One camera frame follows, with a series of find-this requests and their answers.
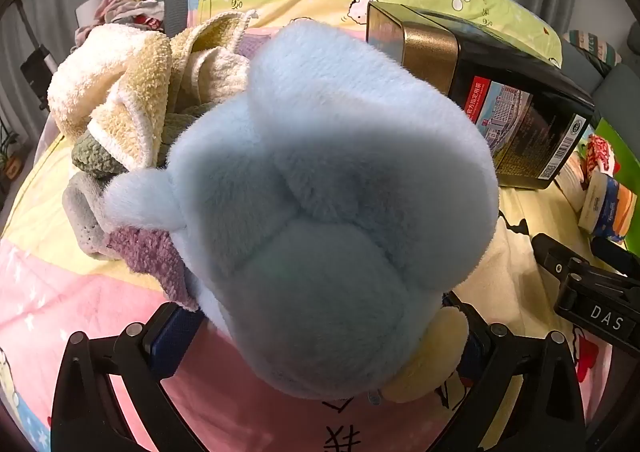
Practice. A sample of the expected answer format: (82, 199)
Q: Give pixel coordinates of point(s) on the grey sofa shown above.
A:
(617, 86)

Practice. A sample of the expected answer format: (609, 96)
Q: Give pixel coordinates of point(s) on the grey chair backrest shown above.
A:
(177, 1)

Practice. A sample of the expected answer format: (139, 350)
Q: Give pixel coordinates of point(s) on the orange and blue tissue pack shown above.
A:
(607, 207)

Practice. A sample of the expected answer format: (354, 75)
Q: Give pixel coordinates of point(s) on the green knitted cloth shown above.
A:
(100, 156)

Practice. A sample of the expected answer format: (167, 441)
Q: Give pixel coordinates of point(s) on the purple knitted cloth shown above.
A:
(145, 252)

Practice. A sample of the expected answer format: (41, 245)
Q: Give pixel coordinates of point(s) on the grey knitted cloth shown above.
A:
(82, 217)

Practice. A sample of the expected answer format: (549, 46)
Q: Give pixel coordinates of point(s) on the pile of clothes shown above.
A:
(125, 11)

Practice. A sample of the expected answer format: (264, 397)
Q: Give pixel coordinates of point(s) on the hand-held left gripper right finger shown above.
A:
(472, 349)

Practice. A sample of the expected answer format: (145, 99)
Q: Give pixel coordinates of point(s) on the cartoon printed bedsheet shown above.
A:
(75, 307)

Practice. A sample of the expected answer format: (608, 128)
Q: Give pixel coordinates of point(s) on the black standing appliance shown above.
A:
(37, 71)

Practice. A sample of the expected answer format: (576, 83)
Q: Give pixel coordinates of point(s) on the potted plant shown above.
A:
(7, 151)

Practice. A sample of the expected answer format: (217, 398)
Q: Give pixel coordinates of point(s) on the cream white fluffy towel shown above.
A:
(85, 76)

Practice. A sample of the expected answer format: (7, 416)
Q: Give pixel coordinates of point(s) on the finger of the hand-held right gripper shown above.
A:
(617, 259)
(557, 257)

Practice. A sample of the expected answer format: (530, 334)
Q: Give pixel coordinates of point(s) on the yellow towel with white edging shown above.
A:
(210, 66)

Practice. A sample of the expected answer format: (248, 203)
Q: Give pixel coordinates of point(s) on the black and gold tin box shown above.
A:
(525, 96)

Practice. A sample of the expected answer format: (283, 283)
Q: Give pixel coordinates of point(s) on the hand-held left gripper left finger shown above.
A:
(165, 344)

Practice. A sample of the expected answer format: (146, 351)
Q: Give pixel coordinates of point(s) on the striped cushion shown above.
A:
(592, 46)

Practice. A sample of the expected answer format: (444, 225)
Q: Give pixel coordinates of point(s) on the light blue plush toy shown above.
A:
(325, 182)

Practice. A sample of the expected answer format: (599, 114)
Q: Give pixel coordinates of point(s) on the pale yellow fluffy towel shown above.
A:
(142, 126)

